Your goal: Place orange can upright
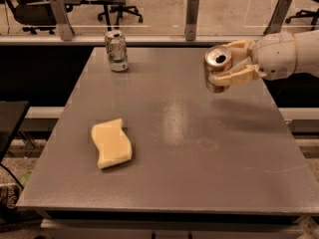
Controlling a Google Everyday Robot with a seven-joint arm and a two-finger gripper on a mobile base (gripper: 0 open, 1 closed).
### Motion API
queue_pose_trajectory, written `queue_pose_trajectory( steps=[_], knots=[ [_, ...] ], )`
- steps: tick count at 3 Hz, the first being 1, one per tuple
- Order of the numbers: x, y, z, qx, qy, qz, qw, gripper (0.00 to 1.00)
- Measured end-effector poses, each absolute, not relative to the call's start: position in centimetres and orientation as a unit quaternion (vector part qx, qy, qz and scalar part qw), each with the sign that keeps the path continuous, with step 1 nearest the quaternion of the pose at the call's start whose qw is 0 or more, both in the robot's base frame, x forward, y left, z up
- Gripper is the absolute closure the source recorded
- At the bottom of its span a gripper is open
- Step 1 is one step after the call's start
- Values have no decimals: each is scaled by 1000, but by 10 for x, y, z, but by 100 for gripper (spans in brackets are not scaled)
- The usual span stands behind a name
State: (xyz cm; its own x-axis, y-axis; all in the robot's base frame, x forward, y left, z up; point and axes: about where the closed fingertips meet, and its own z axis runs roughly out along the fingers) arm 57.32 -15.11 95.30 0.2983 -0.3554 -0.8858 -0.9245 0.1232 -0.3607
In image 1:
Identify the yellow wavy sponge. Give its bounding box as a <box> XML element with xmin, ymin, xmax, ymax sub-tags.
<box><xmin>91</xmin><ymin>119</ymin><xmax>133</xmax><ymax>169</ymax></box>

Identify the orange soda can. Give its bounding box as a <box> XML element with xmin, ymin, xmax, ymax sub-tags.
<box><xmin>203</xmin><ymin>45</ymin><xmax>232</xmax><ymax>94</ymax></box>

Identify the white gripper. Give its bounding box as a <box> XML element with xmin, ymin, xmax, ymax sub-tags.
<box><xmin>208</xmin><ymin>32</ymin><xmax>297</xmax><ymax>87</ymax></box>

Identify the black office chair centre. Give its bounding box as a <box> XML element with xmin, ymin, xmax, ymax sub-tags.
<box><xmin>89</xmin><ymin>0</ymin><xmax>151</xmax><ymax>27</ymax></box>

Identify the metal railing bracket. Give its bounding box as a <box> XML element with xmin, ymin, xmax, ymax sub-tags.
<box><xmin>49</xmin><ymin>0</ymin><xmax>74</xmax><ymax>41</ymax></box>
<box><xmin>263</xmin><ymin>0</ymin><xmax>292</xmax><ymax>35</ymax></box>
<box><xmin>184</xmin><ymin>0</ymin><xmax>199</xmax><ymax>41</ymax></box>

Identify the black office chair right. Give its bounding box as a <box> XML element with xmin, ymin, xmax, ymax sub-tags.
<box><xmin>285</xmin><ymin>0</ymin><xmax>319</xmax><ymax>30</ymax></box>

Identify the glass barrier panel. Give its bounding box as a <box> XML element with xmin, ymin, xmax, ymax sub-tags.
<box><xmin>0</xmin><ymin>0</ymin><xmax>310</xmax><ymax>37</ymax></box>

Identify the middle metal railing bracket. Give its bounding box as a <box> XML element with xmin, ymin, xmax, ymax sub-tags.
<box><xmin>184</xmin><ymin>0</ymin><xmax>199</xmax><ymax>41</ymax></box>

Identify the right metal railing bracket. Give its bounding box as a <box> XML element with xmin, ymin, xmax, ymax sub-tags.
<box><xmin>263</xmin><ymin>0</ymin><xmax>292</xmax><ymax>35</ymax></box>

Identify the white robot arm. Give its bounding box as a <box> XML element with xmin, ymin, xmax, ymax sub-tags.
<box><xmin>208</xmin><ymin>30</ymin><xmax>319</xmax><ymax>88</ymax></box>

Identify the left metal railing bracket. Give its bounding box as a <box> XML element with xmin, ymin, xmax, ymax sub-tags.
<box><xmin>49</xmin><ymin>0</ymin><xmax>74</xmax><ymax>41</ymax></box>

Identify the green white soda can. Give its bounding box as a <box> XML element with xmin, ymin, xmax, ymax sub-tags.
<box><xmin>105</xmin><ymin>30</ymin><xmax>129</xmax><ymax>72</ymax></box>

